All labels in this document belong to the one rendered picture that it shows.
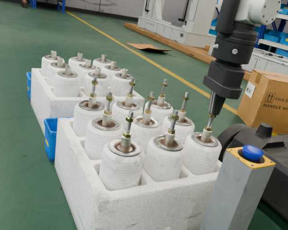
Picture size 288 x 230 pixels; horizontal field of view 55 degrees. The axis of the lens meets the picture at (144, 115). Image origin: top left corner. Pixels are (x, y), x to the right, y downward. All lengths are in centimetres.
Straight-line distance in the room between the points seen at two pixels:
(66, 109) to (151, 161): 48
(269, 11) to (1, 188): 81
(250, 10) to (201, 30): 347
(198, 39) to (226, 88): 346
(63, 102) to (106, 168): 48
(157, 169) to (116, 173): 11
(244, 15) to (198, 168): 38
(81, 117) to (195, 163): 33
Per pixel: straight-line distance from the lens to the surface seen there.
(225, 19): 63
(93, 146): 70
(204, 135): 74
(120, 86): 114
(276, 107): 169
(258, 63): 302
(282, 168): 93
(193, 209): 76
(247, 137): 102
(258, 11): 63
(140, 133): 73
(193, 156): 73
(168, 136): 66
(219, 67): 67
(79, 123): 80
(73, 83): 105
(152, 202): 66
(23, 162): 100
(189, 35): 399
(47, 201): 85
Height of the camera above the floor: 56
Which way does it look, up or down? 22 degrees down
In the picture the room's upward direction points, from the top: 12 degrees clockwise
